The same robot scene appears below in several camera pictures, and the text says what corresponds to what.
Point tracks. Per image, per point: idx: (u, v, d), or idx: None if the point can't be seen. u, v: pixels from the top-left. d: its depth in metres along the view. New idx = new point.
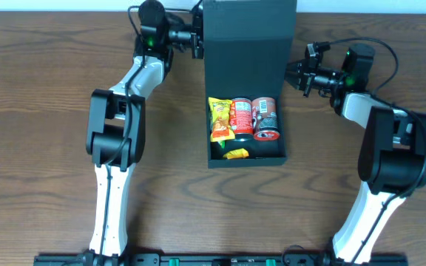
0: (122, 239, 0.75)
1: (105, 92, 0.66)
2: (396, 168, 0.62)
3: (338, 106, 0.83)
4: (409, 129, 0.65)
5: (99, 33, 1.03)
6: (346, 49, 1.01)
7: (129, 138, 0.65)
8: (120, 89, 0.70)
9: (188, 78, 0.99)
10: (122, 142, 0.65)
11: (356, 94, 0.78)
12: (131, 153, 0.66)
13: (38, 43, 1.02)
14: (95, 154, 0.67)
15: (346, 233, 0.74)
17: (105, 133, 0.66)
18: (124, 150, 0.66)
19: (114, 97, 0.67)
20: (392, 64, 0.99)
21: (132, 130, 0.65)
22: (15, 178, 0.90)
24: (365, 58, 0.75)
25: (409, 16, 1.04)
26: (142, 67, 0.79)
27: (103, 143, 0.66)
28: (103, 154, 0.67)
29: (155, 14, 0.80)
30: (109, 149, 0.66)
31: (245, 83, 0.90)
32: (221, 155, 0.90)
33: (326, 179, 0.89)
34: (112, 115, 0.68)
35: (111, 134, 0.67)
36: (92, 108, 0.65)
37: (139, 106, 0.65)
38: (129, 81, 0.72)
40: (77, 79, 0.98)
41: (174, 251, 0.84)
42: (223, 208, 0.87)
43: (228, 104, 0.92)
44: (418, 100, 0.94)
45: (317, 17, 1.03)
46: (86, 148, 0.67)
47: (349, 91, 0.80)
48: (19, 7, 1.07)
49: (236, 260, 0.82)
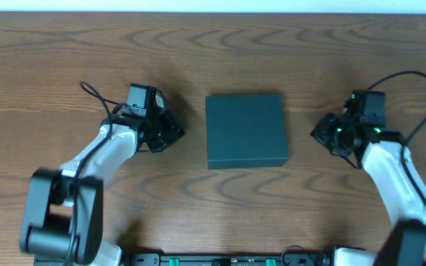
0: (106, 260, 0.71)
1: (50, 172, 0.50)
2: (410, 256, 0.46)
3: (358, 147, 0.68)
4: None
5: (99, 33, 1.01)
6: (353, 38, 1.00)
7: (28, 224, 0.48)
8: (73, 166, 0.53)
9: (188, 77, 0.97)
10: (70, 246, 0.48)
11: (381, 144, 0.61)
12: (80, 255, 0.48)
13: (36, 42, 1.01)
14: (35, 252, 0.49)
15: (350, 254, 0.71)
17: (45, 228, 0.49)
18: (80, 241, 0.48)
19: (62, 179, 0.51)
20: (413, 19, 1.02)
21: (80, 223, 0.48)
22: (15, 178, 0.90)
24: (372, 95, 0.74)
25: (413, 15, 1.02)
26: (108, 139, 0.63)
27: (33, 222, 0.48)
28: (46, 253, 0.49)
29: (132, 98, 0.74)
30: (52, 249, 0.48)
31: (247, 103, 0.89)
32: (222, 163, 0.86)
33: (326, 178, 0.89)
34: (59, 200, 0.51)
35: (54, 227, 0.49)
36: (31, 197, 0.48)
37: (89, 201, 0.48)
38: (87, 157, 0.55)
40: (76, 80, 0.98)
41: (174, 251, 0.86)
42: (222, 208, 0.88)
43: (224, 105, 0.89)
44: (418, 100, 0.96)
45: (318, 17, 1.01)
46: (20, 246, 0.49)
47: (376, 135, 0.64)
48: (7, 8, 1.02)
49: (236, 260, 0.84)
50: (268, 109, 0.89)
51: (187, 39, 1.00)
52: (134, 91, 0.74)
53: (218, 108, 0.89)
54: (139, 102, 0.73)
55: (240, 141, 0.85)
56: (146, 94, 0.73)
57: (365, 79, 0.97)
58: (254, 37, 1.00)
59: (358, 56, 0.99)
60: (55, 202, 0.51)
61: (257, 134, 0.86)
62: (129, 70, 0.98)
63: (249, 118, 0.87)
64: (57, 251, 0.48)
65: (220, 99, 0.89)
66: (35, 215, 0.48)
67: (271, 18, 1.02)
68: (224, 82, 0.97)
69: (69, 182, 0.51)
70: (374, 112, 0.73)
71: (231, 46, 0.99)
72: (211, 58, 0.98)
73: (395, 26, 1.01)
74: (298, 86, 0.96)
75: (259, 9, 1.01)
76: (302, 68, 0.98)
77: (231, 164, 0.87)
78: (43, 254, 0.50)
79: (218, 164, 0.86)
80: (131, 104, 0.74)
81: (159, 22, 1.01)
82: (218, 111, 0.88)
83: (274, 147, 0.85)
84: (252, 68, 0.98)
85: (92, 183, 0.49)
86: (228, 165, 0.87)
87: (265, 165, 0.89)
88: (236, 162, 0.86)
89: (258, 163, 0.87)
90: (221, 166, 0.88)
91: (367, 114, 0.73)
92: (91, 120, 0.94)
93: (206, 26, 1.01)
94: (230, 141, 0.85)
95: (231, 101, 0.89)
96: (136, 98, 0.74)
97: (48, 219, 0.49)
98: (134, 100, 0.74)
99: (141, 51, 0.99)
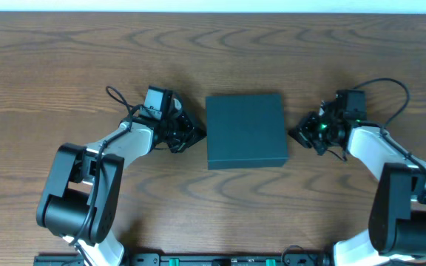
0: (109, 253, 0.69)
1: (75, 148, 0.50)
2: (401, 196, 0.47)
3: (342, 139, 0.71)
4: None
5: (99, 33, 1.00)
6: (353, 38, 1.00)
7: (49, 193, 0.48)
8: (97, 145, 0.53)
9: (188, 77, 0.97)
10: (84, 219, 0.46)
11: (362, 126, 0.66)
12: (94, 231, 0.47)
13: (36, 42, 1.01)
14: (50, 226, 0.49)
15: (350, 241, 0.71)
17: (63, 201, 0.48)
18: (95, 215, 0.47)
19: (84, 154, 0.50)
20: (413, 19, 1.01)
21: (98, 197, 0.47)
22: (14, 178, 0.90)
24: (353, 93, 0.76)
25: (414, 15, 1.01)
26: (127, 131, 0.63)
27: (52, 193, 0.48)
28: (61, 228, 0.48)
29: (150, 100, 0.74)
30: (66, 223, 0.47)
31: (249, 102, 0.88)
32: (224, 164, 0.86)
33: (326, 178, 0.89)
34: (77, 177, 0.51)
35: (71, 202, 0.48)
36: (54, 166, 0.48)
37: (112, 174, 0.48)
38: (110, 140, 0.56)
40: (76, 80, 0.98)
41: (174, 251, 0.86)
42: (223, 208, 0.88)
43: (225, 104, 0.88)
44: (418, 100, 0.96)
45: (318, 17, 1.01)
46: (37, 219, 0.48)
47: (357, 125, 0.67)
48: (7, 8, 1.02)
49: (236, 260, 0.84)
50: (268, 106, 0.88)
51: (187, 39, 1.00)
52: (151, 94, 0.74)
53: (218, 108, 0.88)
54: (156, 104, 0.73)
55: (242, 140, 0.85)
56: (165, 97, 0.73)
57: (365, 79, 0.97)
58: (254, 37, 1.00)
59: (358, 56, 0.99)
60: (75, 178, 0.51)
61: (259, 134, 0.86)
62: (129, 71, 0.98)
63: (252, 117, 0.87)
64: (72, 224, 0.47)
65: (221, 99, 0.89)
66: (55, 186, 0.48)
67: (271, 18, 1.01)
68: (225, 83, 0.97)
69: (91, 159, 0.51)
70: (355, 108, 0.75)
71: (231, 46, 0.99)
72: (212, 58, 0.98)
73: (395, 26, 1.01)
74: (298, 86, 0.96)
75: (259, 9, 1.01)
76: (302, 68, 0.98)
77: (234, 164, 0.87)
78: (58, 230, 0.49)
79: (220, 164, 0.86)
80: (149, 105, 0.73)
81: (159, 22, 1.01)
82: (219, 111, 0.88)
83: (276, 145, 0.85)
84: (252, 68, 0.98)
85: (113, 159, 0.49)
86: (229, 164, 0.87)
87: (265, 165, 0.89)
88: (238, 162, 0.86)
89: (259, 162, 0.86)
90: (222, 166, 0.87)
91: (350, 109, 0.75)
92: (92, 120, 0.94)
93: (206, 26, 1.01)
94: (234, 140, 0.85)
95: (231, 100, 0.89)
96: (155, 100, 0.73)
97: (67, 192, 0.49)
98: (152, 101, 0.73)
99: (141, 51, 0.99)
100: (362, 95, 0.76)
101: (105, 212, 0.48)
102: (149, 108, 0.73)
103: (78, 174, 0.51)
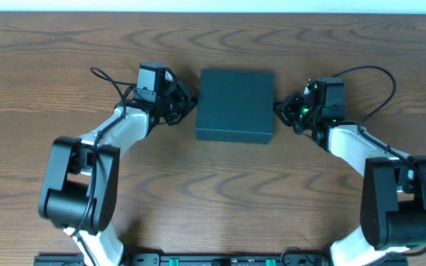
0: (110, 253, 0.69)
1: (70, 140, 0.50)
2: (391, 189, 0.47)
3: (322, 140, 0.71)
4: (411, 175, 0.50)
5: (99, 33, 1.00)
6: (352, 38, 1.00)
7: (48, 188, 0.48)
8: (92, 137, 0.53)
9: (188, 77, 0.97)
10: (85, 211, 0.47)
11: (340, 126, 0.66)
12: (95, 221, 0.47)
13: (36, 42, 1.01)
14: (52, 218, 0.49)
15: (347, 240, 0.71)
17: (63, 193, 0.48)
18: (95, 206, 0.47)
19: (80, 146, 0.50)
20: (413, 19, 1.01)
21: (95, 188, 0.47)
22: (15, 178, 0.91)
24: (332, 86, 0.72)
25: (413, 15, 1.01)
26: (123, 118, 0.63)
27: (52, 186, 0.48)
28: (62, 220, 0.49)
29: (143, 80, 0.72)
30: (69, 216, 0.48)
31: (243, 79, 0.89)
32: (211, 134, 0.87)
33: (326, 178, 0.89)
34: (75, 167, 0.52)
35: (71, 194, 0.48)
36: (51, 161, 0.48)
37: (109, 166, 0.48)
38: (104, 130, 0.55)
40: (76, 79, 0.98)
41: (174, 251, 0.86)
42: (223, 208, 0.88)
43: (220, 80, 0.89)
44: (418, 100, 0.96)
45: (318, 17, 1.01)
46: (38, 210, 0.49)
47: (334, 125, 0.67)
48: (7, 8, 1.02)
49: (236, 260, 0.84)
50: (259, 81, 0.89)
51: (187, 39, 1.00)
52: (144, 74, 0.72)
53: (213, 81, 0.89)
54: (149, 84, 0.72)
55: (233, 115, 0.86)
56: (156, 77, 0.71)
57: (364, 79, 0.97)
58: (254, 37, 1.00)
59: (357, 56, 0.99)
60: (74, 168, 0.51)
61: (248, 110, 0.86)
62: (129, 71, 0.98)
63: (244, 94, 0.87)
64: (72, 217, 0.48)
65: (217, 73, 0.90)
66: (55, 180, 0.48)
67: (270, 18, 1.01)
68: None
69: (86, 150, 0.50)
70: (335, 103, 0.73)
71: (230, 46, 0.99)
72: (211, 58, 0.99)
73: (395, 26, 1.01)
74: (297, 86, 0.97)
75: (259, 9, 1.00)
76: (302, 68, 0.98)
77: (222, 137, 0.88)
78: (59, 222, 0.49)
79: (208, 134, 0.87)
80: (143, 87, 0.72)
81: (159, 22, 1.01)
82: (213, 83, 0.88)
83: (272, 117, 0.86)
84: (251, 68, 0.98)
85: (109, 150, 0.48)
86: (218, 136, 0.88)
87: (256, 140, 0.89)
88: (227, 136, 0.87)
89: (245, 137, 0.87)
90: (211, 137, 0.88)
91: (328, 105, 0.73)
92: (92, 120, 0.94)
93: (206, 26, 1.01)
94: (224, 115, 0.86)
95: (226, 77, 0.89)
96: (146, 81, 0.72)
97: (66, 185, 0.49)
98: (145, 82, 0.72)
99: (142, 51, 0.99)
100: (341, 89, 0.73)
101: (104, 202, 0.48)
102: (142, 89, 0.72)
103: (77, 165, 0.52)
